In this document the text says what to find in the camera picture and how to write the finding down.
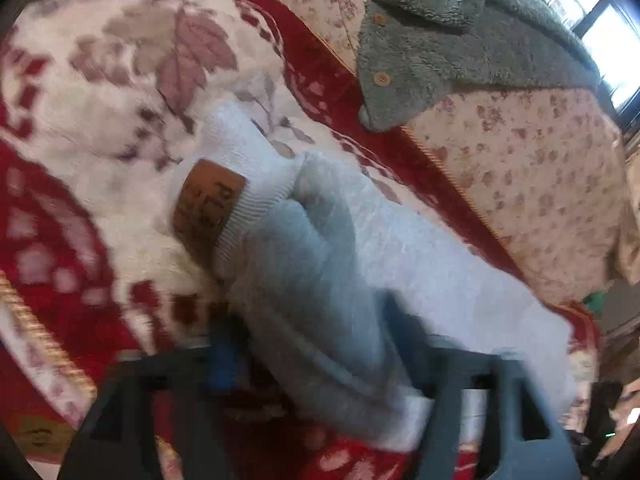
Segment grey-green fleece jacket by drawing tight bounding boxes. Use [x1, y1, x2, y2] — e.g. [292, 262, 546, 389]
[357, 0, 608, 132]

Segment dark window frame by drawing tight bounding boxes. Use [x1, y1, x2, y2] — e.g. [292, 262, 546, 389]
[544, 0, 639, 136]

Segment light grey fleece pants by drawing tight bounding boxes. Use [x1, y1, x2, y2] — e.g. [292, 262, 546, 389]
[171, 101, 576, 453]

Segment red and cream floral blanket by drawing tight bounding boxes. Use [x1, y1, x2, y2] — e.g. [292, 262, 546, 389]
[0, 0, 604, 480]

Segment cream floral quilt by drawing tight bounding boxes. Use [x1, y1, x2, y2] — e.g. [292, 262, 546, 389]
[278, 0, 629, 304]

